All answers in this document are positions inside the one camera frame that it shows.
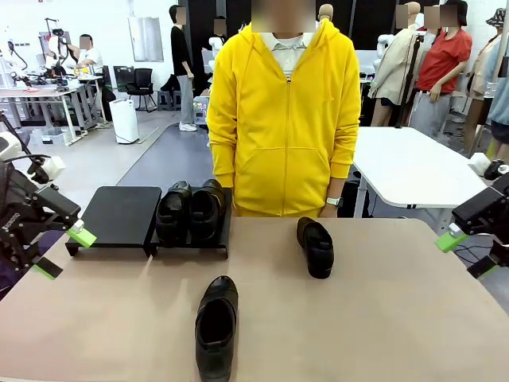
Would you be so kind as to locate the mannequin in red shirt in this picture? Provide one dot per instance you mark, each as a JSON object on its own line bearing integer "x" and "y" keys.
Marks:
{"x": 441, "y": 63}

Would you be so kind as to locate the person's left forearm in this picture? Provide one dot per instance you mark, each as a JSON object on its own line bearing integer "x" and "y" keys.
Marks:
{"x": 342, "y": 159}

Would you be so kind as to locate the grey plastic stool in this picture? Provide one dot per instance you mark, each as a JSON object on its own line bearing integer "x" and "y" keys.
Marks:
{"x": 164, "y": 99}

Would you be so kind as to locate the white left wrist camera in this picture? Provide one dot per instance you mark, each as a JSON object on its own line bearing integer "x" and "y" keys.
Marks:
{"x": 51, "y": 167}

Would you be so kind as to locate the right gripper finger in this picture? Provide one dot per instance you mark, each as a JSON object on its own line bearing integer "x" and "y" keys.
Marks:
{"x": 497, "y": 256}
{"x": 473, "y": 211}

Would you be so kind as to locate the person in black top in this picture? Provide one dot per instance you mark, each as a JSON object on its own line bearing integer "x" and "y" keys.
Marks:
{"x": 220, "y": 40}

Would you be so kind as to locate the black pointed leather shoe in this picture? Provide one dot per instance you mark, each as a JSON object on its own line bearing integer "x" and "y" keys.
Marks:
{"x": 171, "y": 215}
{"x": 207, "y": 215}

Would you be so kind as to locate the grey workbench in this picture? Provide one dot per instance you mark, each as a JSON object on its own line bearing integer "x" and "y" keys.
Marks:
{"x": 40, "y": 92}

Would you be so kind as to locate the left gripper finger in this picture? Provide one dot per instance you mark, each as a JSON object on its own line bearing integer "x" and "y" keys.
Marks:
{"x": 43, "y": 266}
{"x": 59, "y": 209}

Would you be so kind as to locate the white smartwatch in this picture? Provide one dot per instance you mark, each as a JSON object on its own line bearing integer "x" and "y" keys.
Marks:
{"x": 335, "y": 201}

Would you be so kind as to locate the person's left hand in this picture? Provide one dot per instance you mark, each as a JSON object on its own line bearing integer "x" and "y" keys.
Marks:
{"x": 331, "y": 213}

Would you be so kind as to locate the person's right forearm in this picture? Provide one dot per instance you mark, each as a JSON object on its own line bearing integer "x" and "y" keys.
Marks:
{"x": 220, "y": 163}

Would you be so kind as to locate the grey wall panel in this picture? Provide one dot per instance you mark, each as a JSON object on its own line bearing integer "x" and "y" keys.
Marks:
{"x": 146, "y": 40}

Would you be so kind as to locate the black bag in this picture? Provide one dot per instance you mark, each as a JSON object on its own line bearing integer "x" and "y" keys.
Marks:
{"x": 352, "y": 199}

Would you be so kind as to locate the seated person white shirt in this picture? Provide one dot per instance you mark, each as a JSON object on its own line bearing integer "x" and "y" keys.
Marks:
{"x": 90, "y": 57}

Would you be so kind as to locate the bald mannequin head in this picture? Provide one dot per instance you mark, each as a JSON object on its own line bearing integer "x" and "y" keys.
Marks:
{"x": 326, "y": 12}

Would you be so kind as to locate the clear storage box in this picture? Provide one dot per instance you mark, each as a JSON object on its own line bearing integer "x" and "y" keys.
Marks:
{"x": 51, "y": 137}

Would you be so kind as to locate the person in yellow hoodie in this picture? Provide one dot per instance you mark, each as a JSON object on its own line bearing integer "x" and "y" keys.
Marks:
{"x": 286, "y": 119}

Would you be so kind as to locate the black metal shoe stand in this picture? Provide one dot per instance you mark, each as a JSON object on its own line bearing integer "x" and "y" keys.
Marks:
{"x": 226, "y": 238}
{"x": 119, "y": 215}

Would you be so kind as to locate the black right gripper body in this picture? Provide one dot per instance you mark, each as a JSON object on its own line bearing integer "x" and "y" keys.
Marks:
{"x": 502, "y": 215}

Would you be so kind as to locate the mannequin in beige jacket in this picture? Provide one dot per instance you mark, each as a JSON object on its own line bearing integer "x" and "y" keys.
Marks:
{"x": 393, "y": 71}

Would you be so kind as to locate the black office chair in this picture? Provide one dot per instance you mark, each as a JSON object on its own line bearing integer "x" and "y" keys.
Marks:
{"x": 142, "y": 85}

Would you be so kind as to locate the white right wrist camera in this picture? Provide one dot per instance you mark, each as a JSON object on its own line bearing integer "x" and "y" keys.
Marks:
{"x": 479, "y": 163}

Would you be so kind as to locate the colourful box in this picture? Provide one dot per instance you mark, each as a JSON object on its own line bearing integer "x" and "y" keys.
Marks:
{"x": 200, "y": 111}

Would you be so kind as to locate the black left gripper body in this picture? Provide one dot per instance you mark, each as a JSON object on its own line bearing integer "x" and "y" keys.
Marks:
{"x": 14, "y": 219}

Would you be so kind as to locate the white air purifier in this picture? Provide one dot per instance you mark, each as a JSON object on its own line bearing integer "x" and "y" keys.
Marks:
{"x": 124, "y": 121}

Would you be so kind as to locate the person in black shirt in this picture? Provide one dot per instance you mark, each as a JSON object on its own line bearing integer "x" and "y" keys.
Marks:
{"x": 181, "y": 51}

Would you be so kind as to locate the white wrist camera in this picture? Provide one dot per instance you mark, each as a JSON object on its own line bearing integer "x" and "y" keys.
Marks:
{"x": 51, "y": 167}
{"x": 479, "y": 163}

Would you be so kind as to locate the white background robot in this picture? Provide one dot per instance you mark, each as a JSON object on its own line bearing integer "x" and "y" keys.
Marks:
{"x": 385, "y": 45}

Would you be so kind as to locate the black tripod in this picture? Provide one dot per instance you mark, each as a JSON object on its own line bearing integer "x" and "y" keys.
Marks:
{"x": 16, "y": 139}

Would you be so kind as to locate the white folding table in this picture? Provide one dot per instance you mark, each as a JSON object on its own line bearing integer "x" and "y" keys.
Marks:
{"x": 417, "y": 167}

